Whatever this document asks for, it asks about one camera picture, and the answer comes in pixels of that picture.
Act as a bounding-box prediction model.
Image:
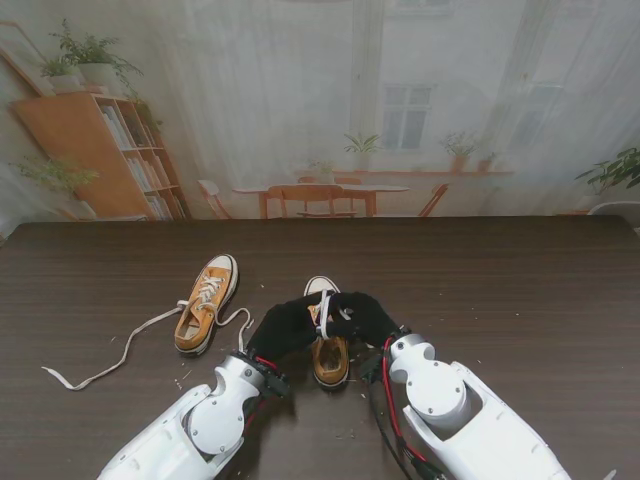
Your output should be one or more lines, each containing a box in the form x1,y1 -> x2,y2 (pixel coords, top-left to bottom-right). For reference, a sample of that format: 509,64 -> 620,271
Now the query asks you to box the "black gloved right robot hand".
327,292 -> 404,351

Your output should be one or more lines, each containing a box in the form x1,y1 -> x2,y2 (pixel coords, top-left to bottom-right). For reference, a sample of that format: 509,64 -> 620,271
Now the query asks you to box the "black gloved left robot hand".
247,294 -> 326,369

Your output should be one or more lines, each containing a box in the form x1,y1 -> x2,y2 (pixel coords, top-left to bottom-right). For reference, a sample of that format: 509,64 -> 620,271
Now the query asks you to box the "yellow canvas sneaker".
303,275 -> 351,392
173,253 -> 240,357

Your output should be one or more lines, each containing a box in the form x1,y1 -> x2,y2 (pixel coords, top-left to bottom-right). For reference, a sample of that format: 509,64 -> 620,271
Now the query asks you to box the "printed room scene backdrop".
0,0 -> 640,221

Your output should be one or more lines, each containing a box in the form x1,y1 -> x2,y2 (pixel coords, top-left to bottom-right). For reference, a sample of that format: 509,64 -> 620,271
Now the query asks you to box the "red cable on left arm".
243,354 -> 281,441

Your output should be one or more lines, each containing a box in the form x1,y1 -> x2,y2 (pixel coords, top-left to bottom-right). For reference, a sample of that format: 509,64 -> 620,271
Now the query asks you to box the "red cable on arm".
243,354 -> 281,441
381,337 -> 432,467

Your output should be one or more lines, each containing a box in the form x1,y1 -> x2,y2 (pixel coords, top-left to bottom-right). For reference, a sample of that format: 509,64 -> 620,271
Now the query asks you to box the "red cable on right arm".
381,337 -> 432,467

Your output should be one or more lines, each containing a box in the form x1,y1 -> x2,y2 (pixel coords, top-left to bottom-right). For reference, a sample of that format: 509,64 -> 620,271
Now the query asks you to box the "black cable on table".
369,384 -> 417,480

